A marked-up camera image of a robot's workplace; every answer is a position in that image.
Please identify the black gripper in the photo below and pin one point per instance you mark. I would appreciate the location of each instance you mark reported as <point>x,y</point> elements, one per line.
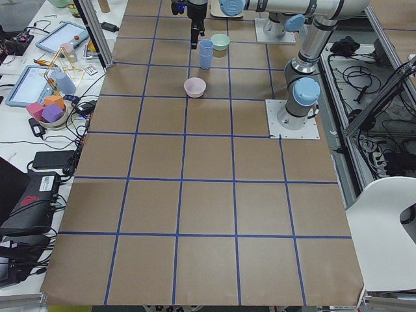
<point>195,11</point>

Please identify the blue cup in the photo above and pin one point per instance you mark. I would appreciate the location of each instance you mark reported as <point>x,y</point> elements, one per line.
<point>205,60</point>
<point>205,47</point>

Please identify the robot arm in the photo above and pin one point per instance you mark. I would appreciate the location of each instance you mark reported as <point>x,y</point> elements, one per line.
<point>290,22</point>
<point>303,91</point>

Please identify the green bowl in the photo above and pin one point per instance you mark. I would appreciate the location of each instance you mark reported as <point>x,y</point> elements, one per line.
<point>220,41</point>

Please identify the pink bowl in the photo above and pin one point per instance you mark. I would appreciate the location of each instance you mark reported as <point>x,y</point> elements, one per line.
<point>194,87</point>

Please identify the tablet in blue case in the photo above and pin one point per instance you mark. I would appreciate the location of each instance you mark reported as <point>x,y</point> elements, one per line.
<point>67,32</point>

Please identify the blue cylinder block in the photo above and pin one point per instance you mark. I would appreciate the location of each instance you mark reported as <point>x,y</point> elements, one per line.
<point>65,84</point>

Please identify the black cloth bundle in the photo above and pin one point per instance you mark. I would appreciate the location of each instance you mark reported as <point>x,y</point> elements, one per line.
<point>345,47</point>

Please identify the bowl of foam blocks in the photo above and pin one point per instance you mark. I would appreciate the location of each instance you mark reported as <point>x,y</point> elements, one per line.
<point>52,114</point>

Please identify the black power adapter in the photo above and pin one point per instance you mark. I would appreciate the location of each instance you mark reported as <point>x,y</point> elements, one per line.
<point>52,159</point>

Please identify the black electronics box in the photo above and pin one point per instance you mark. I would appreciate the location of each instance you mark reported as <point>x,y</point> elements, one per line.
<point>28,203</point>

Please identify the white chair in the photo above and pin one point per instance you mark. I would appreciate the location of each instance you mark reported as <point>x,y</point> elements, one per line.
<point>385,250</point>

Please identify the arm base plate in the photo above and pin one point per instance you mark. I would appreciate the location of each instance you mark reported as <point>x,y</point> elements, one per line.
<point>271,32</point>
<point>282,125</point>

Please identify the aluminium frame post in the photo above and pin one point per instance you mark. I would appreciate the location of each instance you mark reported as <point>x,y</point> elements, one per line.
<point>91,22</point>

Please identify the yellow wooden frame toy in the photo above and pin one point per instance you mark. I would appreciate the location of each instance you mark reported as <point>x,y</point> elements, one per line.
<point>62,62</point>

